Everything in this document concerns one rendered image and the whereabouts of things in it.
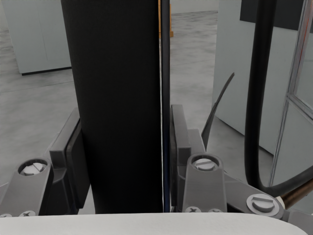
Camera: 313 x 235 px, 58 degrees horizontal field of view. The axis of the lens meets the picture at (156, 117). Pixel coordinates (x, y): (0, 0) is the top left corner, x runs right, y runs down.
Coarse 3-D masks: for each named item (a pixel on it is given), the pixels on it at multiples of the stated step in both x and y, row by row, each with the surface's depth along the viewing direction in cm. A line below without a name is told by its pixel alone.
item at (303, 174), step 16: (272, 0) 14; (256, 16) 15; (272, 16) 15; (256, 32) 15; (256, 48) 15; (256, 64) 16; (256, 80) 16; (256, 96) 17; (256, 112) 17; (256, 128) 18; (256, 144) 18; (256, 160) 19; (256, 176) 20; (304, 176) 26; (272, 192) 23; (288, 192) 24
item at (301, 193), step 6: (312, 180) 27; (300, 186) 26; (306, 186) 27; (312, 186) 27; (294, 192) 26; (300, 192) 26; (306, 192) 26; (282, 198) 25; (288, 198) 25; (294, 198) 25; (300, 198) 26; (288, 204) 25
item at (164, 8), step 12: (168, 0) 9; (168, 12) 9; (168, 24) 10; (168, 36) 10; (168, 48) 10; (168, 60) 10; (168, 72) 10; (168, 84) 11; (168, 96) 11; (168, 108) 11; (168, 120) 11; (168, 132) 11; (168, 144) 12; (168, 156) 12; (168, 168) 12; (168, 180) 13; (168, 192) 13; (168, 204) 13
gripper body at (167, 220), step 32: (0, 224) 6; (32, 224) 6; (64, 224) 6; (96, 224) 6; (128, 224) 6; (160, 224) 6; (192, 224) 6; (224, 224) 6; (256, 224) 6; (288, 224) 6
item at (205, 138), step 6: (228, 84) 41; (222, 90) 42; (216, 102) 42; (216, 108) 43; (210, 114) 41; (210, 120) 41; (204, 126) 41; (210, 126) 48; (204, 132) 41; (204, 138) 44; (204, 144) 48; (174, 210) 38
